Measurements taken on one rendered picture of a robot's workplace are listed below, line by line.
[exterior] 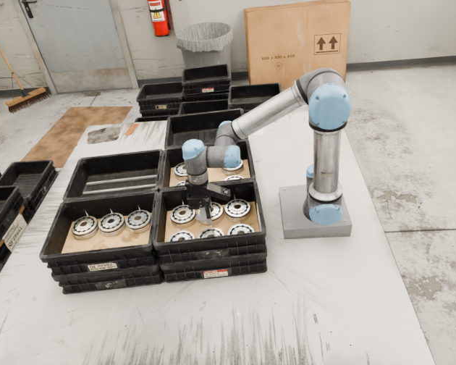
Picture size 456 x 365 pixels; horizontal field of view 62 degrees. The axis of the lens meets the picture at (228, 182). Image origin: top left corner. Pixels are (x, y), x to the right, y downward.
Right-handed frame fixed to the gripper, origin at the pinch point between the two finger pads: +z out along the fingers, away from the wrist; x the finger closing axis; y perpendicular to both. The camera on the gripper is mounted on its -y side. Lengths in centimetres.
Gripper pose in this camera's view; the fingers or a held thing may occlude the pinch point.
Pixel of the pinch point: (210, 218)
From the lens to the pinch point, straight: 150.7
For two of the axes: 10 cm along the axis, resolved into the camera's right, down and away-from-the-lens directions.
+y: -10.0, 0.8, 0.5
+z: 0.9, 7.7, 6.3
